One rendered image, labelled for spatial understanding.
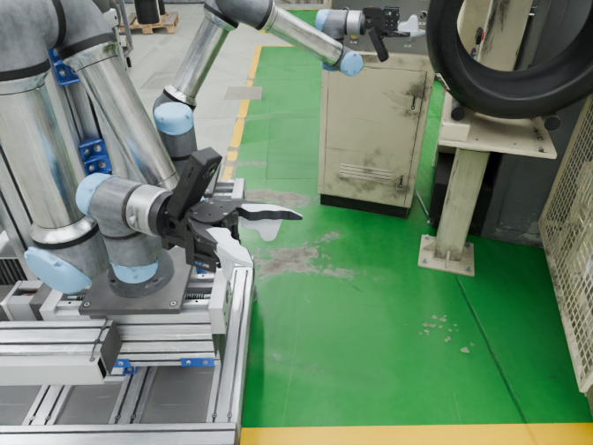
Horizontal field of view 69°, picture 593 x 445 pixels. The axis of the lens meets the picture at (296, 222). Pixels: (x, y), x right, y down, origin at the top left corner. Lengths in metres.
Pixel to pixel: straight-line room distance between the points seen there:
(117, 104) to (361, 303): 1.47
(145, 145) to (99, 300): 0.41
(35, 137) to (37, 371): 0.56
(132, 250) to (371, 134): 1.77
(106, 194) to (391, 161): 1.87
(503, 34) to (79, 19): 1.46
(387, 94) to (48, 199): 1.76
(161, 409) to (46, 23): 1.09
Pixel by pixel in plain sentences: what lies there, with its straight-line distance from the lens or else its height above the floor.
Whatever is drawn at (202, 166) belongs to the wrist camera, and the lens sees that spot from 0.59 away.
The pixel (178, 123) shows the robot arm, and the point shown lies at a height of 0.92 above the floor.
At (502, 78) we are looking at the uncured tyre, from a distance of 1.78.
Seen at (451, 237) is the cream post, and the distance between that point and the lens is 2.22.
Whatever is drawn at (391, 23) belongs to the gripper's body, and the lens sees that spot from 1.56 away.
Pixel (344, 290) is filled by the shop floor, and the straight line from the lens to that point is 2.06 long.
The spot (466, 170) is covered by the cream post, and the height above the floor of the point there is 0.52.
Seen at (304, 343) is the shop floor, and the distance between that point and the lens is 1.83.
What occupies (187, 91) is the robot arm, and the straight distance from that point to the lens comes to 1.49.
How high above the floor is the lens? 1.41
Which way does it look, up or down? 35 degrees down
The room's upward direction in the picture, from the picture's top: straight up
